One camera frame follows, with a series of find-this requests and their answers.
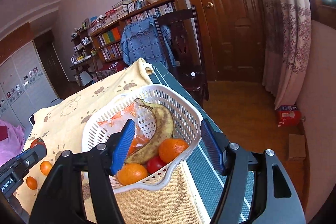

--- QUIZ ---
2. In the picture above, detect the pink bedding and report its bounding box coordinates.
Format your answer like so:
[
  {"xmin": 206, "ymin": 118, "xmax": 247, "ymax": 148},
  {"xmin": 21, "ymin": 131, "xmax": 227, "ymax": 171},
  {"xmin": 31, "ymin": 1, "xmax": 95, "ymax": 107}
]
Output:
[{"xmin": 0, "ymin": 119, "xmax": 25, "ymax": 167}]

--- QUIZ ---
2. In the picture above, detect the small mandarin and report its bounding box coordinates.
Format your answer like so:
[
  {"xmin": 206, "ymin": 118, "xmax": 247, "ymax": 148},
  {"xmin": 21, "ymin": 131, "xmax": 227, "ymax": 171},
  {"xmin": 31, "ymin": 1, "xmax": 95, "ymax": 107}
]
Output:
[
  {"xmin": 117, "ymin": 163, "xmax": 149, "ymax": 186},
  {"xmin": 40, "ymin": 160, "xmax": 53, "ymax": 176},
  {"xmin": 26, "ymin": 176, "xmax": 38, "ymax": 190}
]

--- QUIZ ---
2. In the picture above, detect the large orange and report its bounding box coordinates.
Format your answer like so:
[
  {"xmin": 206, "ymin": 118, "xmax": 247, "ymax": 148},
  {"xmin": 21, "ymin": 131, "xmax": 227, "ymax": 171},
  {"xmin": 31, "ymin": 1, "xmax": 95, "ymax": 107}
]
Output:
[{"xmin": 158, "ymin": 138, "xmax": 189, "ymax": 164}]

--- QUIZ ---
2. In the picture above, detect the grey wardrobe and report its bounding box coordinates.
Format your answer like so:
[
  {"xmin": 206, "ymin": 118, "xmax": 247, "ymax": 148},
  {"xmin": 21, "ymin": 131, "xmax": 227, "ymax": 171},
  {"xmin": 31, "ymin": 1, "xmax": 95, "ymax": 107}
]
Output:
[{"xmin": 0, "ymin": 39, "xmax": 59, "ymax": 130}]

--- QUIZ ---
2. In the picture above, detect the cardboard box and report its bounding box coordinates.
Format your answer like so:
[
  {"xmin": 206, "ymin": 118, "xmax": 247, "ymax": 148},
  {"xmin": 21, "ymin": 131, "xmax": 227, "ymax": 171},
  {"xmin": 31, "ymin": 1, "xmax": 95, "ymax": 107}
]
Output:
[{"xmin": 288, "ymin": 134, "xmax": 306, "ymax": 161}]

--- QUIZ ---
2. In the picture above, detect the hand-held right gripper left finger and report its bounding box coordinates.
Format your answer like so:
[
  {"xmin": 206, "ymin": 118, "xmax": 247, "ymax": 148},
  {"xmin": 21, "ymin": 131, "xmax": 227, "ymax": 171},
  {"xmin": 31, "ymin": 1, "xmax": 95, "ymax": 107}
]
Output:
[{"xmin": 29, "ymin": 119, "xmax": 136, "ymax": 224}]

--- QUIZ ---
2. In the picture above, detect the orange printed plastic bag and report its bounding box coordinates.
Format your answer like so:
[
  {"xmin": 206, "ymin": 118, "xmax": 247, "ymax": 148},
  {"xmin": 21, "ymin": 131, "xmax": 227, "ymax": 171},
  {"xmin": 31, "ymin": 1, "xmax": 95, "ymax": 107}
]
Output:
[{"xmin": 98, "ymin": 103, "xmax": 151, "ymax": 156}]

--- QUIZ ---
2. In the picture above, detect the dark interior door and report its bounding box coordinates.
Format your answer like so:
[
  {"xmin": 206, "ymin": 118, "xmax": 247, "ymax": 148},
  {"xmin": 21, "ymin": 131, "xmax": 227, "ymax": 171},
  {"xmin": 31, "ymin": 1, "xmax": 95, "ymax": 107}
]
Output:
[{"xmin": 34, "ymin": 30, "xmax": 70, "ymax": 98}]

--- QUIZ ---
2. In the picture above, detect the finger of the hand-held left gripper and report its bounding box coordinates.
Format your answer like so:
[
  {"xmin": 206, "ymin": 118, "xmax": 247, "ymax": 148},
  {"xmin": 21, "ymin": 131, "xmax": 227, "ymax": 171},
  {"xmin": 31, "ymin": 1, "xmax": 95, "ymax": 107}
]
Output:
[{"xmin": 10, "ymin": 145, "xmax": 47, "ymax": 178}]

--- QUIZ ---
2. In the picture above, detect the brown wooden door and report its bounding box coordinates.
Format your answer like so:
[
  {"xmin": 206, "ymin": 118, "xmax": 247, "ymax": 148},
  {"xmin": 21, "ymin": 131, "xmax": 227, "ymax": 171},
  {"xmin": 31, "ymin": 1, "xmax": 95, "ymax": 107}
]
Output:
[{"xmin": 172, "ymin": 0, "xmax": 265, "ymax": 83}]

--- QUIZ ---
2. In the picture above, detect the dark red cloth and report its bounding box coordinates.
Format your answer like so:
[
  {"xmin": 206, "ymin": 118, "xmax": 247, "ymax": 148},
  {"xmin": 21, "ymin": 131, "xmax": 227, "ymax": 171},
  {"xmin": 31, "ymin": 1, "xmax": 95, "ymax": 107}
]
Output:
[{"xmin": 0, "ymin": 126, "xmax": 11, "ymax": 141}]

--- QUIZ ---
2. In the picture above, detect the wooden bookshelf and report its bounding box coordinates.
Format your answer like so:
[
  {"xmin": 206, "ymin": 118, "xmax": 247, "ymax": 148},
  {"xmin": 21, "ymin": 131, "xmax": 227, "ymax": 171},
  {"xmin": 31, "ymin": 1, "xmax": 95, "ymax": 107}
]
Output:
[{"xmin": 89, "ymin": 0, "xmax": 189, "ymax": 67}]

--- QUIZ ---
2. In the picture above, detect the yellow paw print blanket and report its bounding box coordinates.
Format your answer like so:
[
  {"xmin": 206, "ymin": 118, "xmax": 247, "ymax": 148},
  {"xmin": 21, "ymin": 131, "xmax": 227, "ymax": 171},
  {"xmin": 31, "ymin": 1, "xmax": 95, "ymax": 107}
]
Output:
[{"xmin": 10, "ymin": 57, "xmax": 210, "ymax": 224}]

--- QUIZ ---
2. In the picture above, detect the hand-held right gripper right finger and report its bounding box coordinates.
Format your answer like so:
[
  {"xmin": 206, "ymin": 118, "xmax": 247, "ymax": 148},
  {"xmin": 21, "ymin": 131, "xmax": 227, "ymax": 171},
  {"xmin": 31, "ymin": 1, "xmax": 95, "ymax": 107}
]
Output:
[{"xmin": 200, "ymin": 118, "xmax": 307, "ymax": 224}]

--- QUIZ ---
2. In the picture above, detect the red persimmon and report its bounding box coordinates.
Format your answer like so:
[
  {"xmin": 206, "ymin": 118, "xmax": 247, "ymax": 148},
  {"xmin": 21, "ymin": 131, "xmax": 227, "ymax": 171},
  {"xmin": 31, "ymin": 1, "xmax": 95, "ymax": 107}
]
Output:
[
  {"xmin": 30, "ymin": 137, "xmax": 46, "ymax": 149},
  {"xmin": 146, "ymin": 156, "xmax": 168, "ymax": 174}
]

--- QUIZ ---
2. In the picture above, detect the small dark wooden table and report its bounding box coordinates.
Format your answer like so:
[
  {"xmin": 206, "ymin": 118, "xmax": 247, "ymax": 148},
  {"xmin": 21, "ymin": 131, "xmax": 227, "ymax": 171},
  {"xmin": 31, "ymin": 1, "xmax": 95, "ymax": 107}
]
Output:
[{"xmin": 70, "ymin": 56, "xmax": 99, "ymax": 85}]

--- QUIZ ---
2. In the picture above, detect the patterned pink curtain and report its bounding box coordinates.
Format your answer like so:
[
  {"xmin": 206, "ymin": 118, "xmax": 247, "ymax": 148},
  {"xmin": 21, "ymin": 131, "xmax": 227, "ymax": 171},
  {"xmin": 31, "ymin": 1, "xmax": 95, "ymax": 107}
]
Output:
[{"xmin": 248, "ymin": 0, "xmax": 313, "ymax": 111}]

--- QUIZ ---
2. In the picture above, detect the white plastic basket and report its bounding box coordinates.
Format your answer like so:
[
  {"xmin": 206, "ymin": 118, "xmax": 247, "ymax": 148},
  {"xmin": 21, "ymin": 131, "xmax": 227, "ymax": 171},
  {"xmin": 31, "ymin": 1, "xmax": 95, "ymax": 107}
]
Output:
[{"xmin": 81, "ymin": 84, "xmax": 203, "ymax": 194}]

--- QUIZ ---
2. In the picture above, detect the spotted yellow banana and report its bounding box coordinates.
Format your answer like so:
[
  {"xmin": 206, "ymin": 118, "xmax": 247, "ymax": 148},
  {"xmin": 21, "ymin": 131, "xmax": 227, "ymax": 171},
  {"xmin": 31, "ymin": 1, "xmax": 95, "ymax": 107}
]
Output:
[{"xmin": 124, "ymin": 98, "xmax": 175, "ymax": 165}]

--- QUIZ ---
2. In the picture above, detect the dark wooden chair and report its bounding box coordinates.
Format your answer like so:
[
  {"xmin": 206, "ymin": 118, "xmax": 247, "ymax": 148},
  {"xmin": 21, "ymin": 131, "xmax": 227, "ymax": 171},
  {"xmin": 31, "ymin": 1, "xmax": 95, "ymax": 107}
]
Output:
[{"xmin": 154, "ymin": 5, "xmax": 210, "ymax": 101}]

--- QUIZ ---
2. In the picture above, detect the red package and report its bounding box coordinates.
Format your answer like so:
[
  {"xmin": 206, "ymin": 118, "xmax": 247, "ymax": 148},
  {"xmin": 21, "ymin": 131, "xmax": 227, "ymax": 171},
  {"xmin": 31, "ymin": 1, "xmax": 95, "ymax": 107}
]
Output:
[{"xmin": 278, "ymin": 105, "xmax": 302, "ymax": 127}]

